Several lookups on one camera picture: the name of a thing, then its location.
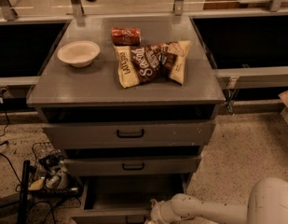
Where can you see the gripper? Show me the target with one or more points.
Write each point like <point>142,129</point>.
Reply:
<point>157,213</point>

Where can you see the grey bottom drawer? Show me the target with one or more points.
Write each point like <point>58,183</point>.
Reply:
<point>125,199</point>

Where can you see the grey drawer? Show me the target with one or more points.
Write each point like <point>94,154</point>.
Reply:
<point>134,166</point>
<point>129,134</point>
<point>125,199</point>

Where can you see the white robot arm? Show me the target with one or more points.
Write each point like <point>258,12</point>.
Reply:
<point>267,204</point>

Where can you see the grey middle drawer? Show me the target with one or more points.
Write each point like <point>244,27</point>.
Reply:
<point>134,166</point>

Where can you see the grey top drawer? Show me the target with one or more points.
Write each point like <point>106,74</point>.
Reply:
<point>129,134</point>

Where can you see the grey drawer cabinet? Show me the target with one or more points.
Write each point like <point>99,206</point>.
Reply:
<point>93,94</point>

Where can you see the black metal stand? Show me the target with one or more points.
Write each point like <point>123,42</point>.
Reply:
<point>23,193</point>

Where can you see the brown chip bag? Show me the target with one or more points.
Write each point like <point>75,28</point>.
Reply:
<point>143,64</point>

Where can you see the wooden box at right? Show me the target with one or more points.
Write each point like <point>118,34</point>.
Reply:
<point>284,98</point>

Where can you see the white paper bowl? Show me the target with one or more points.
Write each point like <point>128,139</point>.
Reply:
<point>79,53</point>

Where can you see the wire basket with items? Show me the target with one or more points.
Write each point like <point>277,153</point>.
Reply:
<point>51,178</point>

